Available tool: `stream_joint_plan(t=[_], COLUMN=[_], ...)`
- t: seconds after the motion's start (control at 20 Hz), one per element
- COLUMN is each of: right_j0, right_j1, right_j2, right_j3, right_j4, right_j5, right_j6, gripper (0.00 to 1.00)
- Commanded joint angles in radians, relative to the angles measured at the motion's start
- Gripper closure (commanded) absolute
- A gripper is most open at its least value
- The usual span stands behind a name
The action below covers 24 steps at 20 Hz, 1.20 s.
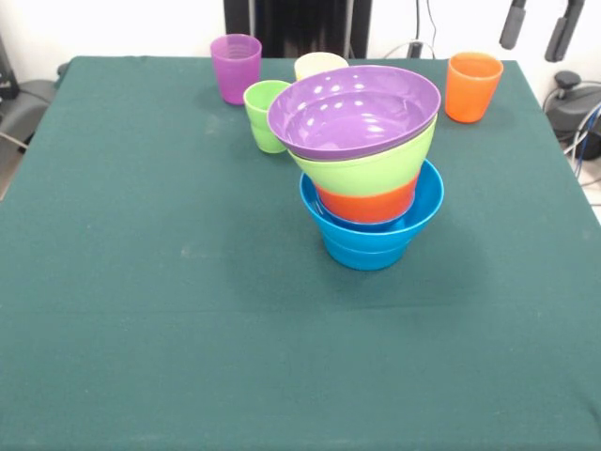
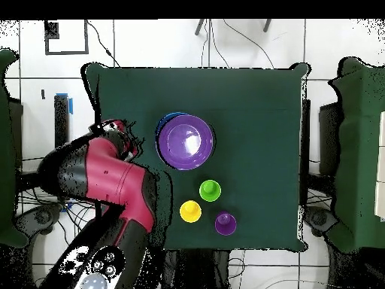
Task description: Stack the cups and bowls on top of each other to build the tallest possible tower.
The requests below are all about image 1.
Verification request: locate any orange bowl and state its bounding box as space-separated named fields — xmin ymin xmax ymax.
xmin=315 ymin=171 xmax=421 ymax=224

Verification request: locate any large purple bowl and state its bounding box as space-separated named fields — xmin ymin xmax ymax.
xmin=267 ymin=65 xmax=442 ymax=163

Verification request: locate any yellow cup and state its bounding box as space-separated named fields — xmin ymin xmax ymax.
xmin=294 ymin=52 xmax=350 ymax=82

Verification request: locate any orange cup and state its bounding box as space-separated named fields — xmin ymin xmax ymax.
xmin=444 ymin=51 xmax=504 ymax=124

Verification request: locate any black pedestal column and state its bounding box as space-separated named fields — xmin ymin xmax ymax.
xmin=223 ymin=0 xmax=372 ymax=59

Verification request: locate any large light blue bowl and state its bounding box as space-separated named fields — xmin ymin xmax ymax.
xmin=299 ymin=159 xmax=445 ymax=248

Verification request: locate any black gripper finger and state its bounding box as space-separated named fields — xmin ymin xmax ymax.
xmin=544 ymin=0 xmax=586 ymax=63
xmin=499 ymin=0 xmax=529 ymax=51

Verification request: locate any black floor stand base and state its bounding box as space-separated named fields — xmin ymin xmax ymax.
xmin=543 ymin=70 xmax=601 ymax=142
xmin=0 ymin=37 xmax=60 ymax=142

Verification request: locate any dark green tablecloth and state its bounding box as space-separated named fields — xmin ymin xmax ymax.
xmin=0 ymin=54 xmax=601 ymax=451

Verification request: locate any small light blue bowl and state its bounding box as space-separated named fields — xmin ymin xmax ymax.
xmin=322 ymin=229 xmax=408 ymax=272

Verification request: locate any purple cup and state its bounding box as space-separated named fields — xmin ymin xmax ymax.
xmin=209 ymin=33 xmax=263 ymax=106

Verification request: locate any tangle of floor cables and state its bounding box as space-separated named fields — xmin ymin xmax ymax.
xmin=562 ymin=105 xmax=601 ymax=208

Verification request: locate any green cup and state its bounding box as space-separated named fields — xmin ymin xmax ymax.
xmin=242 ymin=79 xmax=293 ymax=154

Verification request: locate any large green bowl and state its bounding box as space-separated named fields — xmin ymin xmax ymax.
xmin=286 ymin=115 xmax=439 ymax=196

